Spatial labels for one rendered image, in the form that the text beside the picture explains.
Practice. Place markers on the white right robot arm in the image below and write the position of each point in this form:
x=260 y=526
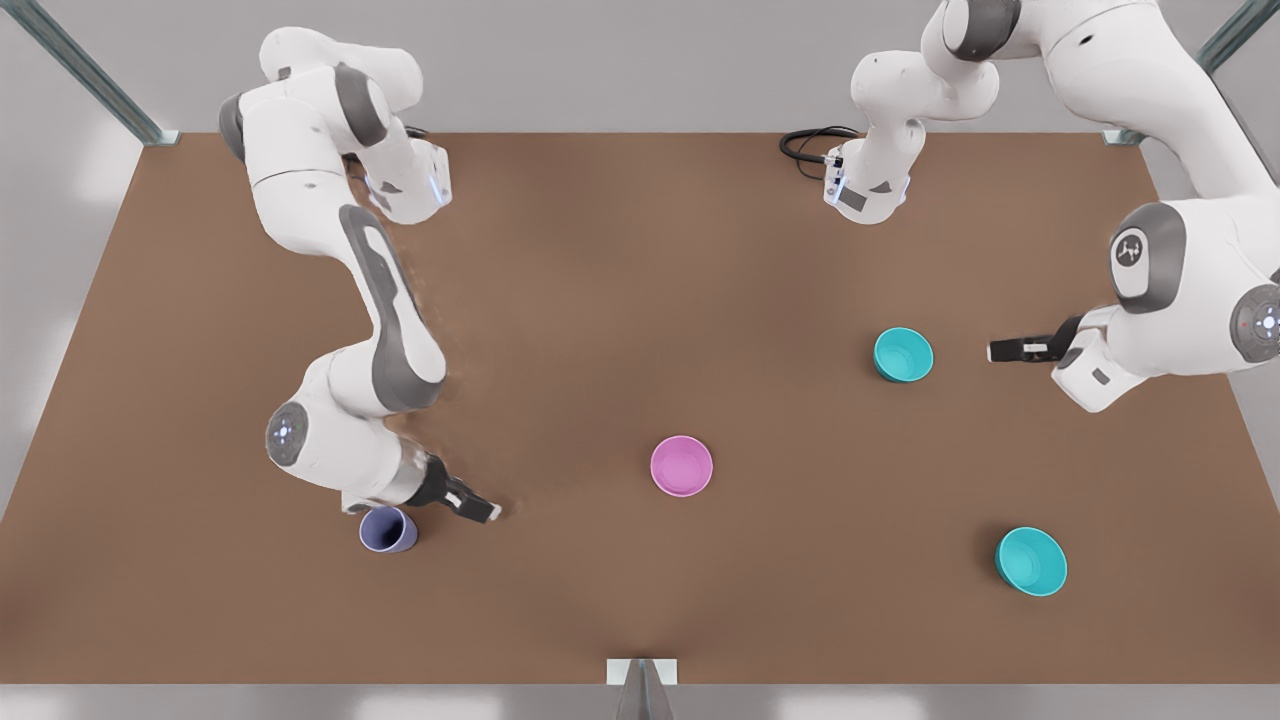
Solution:
x=300 y=190

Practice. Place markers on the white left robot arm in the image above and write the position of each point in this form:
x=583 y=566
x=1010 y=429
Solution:
x=1190 y=290

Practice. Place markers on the deep teal bowl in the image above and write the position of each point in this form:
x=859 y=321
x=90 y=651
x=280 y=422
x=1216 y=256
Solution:
x=903 y=355

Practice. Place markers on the shallow teal bowl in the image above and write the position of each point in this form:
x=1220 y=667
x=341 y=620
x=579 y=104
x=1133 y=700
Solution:
x=1031 y=562

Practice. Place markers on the pink bowl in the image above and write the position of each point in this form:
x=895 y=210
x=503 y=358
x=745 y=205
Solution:
x=682 y=466

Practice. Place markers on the purple cup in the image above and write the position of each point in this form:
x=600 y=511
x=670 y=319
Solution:
x=388 y=531

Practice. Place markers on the silver frame post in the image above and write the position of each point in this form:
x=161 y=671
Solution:
x=85 y=70
x=641 y=690
x=1225 y=45

